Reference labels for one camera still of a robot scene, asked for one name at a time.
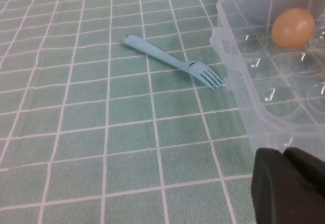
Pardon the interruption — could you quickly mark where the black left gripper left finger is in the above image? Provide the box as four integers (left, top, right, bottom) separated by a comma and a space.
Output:
250, 147, 325, 224

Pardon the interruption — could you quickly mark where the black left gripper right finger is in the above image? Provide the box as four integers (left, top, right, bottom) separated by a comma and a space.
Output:
283, 147, 325, 199

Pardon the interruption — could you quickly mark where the clear plastic egg box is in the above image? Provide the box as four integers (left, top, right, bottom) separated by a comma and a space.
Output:
209, 0, 325, 160

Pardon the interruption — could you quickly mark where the brown egg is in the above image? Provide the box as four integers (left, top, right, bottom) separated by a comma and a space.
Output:
271, 7, 315, 49

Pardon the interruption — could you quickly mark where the blue plastic fork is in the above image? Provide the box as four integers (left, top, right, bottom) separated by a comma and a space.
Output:
122, 34, 226, 90

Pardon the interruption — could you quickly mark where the green checked tablecloth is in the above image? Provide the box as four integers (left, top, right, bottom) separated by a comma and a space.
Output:
0, 0, 259, 224

